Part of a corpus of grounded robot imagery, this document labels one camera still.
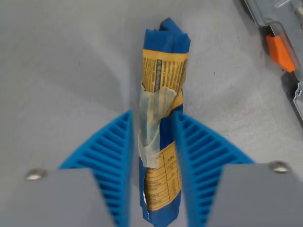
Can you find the grey plastic case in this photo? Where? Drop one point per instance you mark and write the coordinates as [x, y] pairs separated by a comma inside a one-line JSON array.
[[272, 21]]

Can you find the blue bag with yellow label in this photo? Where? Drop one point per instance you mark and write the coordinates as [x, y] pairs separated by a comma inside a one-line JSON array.
[[165, 71]]

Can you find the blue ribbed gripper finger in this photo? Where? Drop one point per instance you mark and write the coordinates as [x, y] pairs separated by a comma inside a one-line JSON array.
[[111, 153], [203, 160]]

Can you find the orange case latch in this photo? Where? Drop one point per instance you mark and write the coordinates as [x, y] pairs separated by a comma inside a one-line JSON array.
[[280, 53]]

